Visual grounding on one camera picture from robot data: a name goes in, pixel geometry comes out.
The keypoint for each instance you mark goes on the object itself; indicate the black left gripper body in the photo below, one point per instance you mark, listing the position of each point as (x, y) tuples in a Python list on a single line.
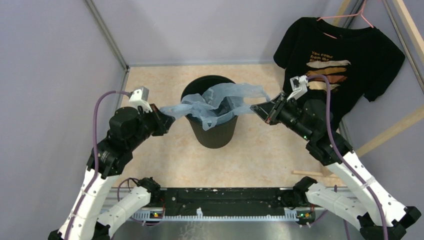
[(151, 123)]

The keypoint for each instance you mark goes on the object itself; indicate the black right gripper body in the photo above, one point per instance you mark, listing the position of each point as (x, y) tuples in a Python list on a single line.
[(284, 112)]

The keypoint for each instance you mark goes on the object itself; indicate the light blue plastic trash bag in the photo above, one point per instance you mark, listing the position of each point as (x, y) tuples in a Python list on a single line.
[(217, 105)]

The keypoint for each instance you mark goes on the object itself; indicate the black plastic trash bin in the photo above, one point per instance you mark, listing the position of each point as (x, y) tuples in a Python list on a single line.
[(220, 135)]

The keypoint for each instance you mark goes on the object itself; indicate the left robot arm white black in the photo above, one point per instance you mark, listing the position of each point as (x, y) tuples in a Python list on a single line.
[(129, 128)]

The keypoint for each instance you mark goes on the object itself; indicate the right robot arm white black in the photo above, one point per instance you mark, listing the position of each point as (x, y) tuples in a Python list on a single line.
[(373, 211)]

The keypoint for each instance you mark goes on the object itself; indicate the wooden stick on floor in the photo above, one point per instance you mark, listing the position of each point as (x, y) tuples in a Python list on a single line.
[(314, 174)]

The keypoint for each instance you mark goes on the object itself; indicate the black printed t-shirt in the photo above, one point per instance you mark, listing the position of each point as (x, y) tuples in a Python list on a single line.
[(354, 63)]

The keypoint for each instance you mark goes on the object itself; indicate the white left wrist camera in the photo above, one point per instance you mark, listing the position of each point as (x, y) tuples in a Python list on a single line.
[(139, 98)]

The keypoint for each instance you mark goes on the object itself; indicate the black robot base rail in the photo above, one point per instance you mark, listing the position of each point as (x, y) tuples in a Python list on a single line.
[(228, 205)]

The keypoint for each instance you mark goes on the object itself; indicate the pink wire clothes hanger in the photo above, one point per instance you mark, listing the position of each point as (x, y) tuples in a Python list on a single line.
[(351, 16)]

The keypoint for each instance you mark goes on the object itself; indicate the wooden frame bar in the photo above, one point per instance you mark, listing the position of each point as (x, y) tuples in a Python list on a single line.
[(405, 123)]

